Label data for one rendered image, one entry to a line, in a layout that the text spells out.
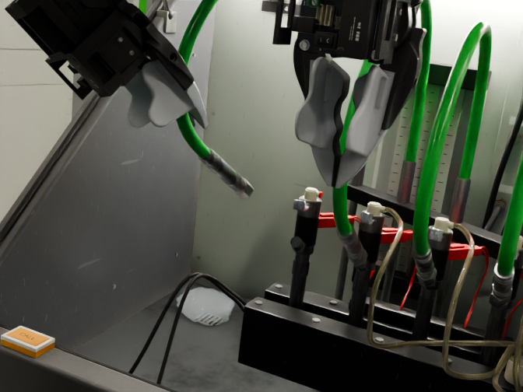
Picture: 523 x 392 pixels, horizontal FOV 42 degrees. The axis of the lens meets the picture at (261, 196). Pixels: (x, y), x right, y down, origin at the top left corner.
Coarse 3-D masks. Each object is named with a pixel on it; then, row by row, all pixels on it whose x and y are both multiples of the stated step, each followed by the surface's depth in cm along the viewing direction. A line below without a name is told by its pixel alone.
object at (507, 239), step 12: (516, 180) 60; (516, 192) 59; (516, 204) 59; (516, 216) 59; (504, 228) 61; (516, 228) 60; (504, 240) 61; (516, 240) 60; (504, 252) 61; (504, 264) 62; (504, 276) 64; (504, 288) 67; (504, 300) 71
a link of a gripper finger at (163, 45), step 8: (136, 24) 65; (144, 24) 65; (152, 24) 64; (144, 32) 64; (152, 32) 64; (152, 40) 64; (160, 40) 64; (168, 40) 64; (152, 48) 64; (160, 48) 64; (168, 48) 64; (152, 56) 66; (160, 56) 65; (168, 56) 64; (176, 56) 65; (168, 64) 65; (176, 64) 65; (184, 64) 66; (176, 72) 66; (184, 72) 66; (176, 80) 66; (184, 80) 67; (192, 80) 67; (184, 88) 67
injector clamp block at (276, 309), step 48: (288, 288) 92; (240, 336) 86; (288, 336) 83; (336, 336) 80; (384, 336) 81; (432, 336) 83; (336, 384) 82; (384, 384) 79; (432, 384) 77; (480, 384) 74
